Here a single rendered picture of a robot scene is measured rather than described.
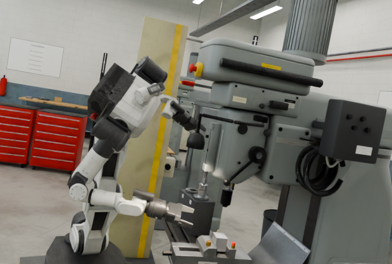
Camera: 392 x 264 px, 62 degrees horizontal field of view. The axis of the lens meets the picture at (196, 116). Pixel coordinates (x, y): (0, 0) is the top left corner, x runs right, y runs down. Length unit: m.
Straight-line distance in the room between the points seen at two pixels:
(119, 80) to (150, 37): 1.54
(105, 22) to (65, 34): 1.20
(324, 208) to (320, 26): 0.78
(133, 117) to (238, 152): 0.50
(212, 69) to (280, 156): 0.47
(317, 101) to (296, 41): 0.28
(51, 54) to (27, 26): 0.95
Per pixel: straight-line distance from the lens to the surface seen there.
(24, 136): 6.10
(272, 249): 1.77
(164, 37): 3.12
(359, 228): 1.68
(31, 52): 10.53
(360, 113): 1.30
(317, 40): 1.53
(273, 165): 1.42
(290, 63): 1.40
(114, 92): 1.55
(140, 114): 1.54
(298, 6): 1.57
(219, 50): 1.28
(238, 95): 1.31
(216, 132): 1.39
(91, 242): 2.12
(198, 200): 1.81
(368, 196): 1.67
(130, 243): 3.41
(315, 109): 1.50
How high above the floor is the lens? 1.64
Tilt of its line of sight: 3 degrees down
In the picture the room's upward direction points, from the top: 10 degrees clockwise
